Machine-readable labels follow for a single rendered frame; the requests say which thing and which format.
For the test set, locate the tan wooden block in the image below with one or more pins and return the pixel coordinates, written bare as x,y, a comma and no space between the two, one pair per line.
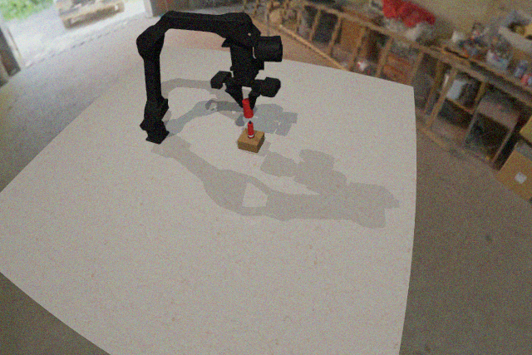
251,144

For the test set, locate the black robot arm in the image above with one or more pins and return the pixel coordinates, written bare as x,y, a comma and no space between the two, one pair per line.
234,26

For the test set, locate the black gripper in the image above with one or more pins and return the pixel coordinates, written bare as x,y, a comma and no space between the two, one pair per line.
244,76

